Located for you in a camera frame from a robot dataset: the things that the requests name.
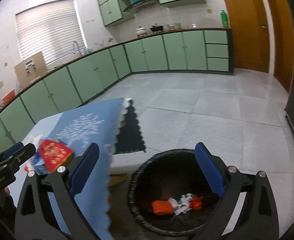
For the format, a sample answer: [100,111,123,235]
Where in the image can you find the crumpled white paper trash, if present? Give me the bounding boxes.
[167,193,193,216]

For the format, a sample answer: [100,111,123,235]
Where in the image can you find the black trash bin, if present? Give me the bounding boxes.
[127,148,220,237]

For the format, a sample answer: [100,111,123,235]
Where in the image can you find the red plastic bag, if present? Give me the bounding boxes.
[189,194,203,211]

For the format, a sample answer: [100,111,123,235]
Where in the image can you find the range hood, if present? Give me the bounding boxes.
[124,0,159,14]

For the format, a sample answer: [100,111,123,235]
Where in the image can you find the green bottle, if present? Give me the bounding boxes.
[221,10,229,28]

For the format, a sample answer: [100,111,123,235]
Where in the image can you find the brown wooden door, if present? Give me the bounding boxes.
[224,0,269,73]

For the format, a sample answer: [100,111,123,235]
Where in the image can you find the green lower kitchen cabinets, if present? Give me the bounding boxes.
[0,28,234,152]

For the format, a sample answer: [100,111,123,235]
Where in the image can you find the white cooking pot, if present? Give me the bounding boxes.
[136,27,148,37]

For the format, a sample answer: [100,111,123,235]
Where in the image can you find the blue patterned tablecloth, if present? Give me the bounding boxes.
[8,97,147,240]

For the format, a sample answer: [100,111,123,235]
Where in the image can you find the white window blind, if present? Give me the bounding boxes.
[15,0,87,64]

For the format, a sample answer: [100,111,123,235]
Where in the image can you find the red basin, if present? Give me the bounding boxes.
[2,89,15,104]

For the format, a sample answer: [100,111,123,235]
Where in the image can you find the black wok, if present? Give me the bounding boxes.
[150,24,164,34]

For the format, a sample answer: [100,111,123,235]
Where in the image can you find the red paper cone box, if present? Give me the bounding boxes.
[39,139,74,173]

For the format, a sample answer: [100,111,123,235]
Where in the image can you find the orange foam net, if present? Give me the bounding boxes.
[151,200,173,216]

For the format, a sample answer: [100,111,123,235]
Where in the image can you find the wooden cutting board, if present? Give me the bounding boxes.
[14,51,48,89]

